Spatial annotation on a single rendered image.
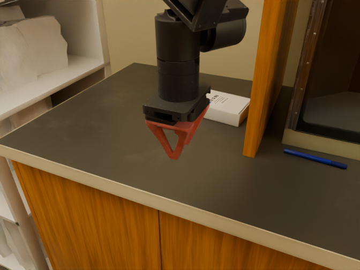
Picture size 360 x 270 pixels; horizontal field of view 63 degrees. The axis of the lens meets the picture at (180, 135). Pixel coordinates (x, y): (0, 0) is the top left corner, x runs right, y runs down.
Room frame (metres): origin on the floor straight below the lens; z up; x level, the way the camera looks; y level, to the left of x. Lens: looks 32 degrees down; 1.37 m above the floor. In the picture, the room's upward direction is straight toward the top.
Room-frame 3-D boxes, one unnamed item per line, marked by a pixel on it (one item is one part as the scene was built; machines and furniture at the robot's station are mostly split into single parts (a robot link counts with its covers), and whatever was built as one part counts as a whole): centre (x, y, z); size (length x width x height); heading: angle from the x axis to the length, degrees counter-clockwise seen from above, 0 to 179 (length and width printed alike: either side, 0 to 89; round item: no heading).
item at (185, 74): (0.39, 0.00, 1.21); 0.10 x 0.07 x 0.07; 156
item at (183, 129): (0.38, 0.01, 1.14); 0.07 x 0.07 x 0.09; 66
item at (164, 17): (0.39, 0.00, 1.27); 0.07 x 0.06 x 0.07; 128
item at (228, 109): (0.81, -0.13, 0.96); 0.16 x 0.12 x 0.04; 60
